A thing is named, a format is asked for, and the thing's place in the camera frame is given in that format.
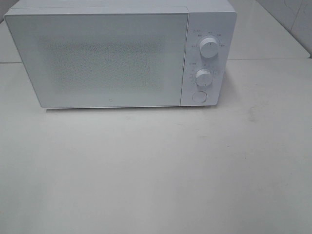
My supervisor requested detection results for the white timer knob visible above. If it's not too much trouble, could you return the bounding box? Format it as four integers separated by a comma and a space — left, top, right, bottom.
195, 69, 213, 87

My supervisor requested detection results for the upper white power knob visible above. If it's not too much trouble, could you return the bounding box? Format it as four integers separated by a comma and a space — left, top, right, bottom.
198, 36, 219, 59

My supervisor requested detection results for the round white door button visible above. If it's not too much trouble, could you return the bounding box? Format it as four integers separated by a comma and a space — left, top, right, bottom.
192, 91, 207, 103

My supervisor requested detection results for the white microwave door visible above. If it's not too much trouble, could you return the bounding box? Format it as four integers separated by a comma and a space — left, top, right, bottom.
6, 14, 188, 109

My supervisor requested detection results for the white microwave oven body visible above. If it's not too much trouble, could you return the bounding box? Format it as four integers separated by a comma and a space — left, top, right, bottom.
4, 0, 237, 108

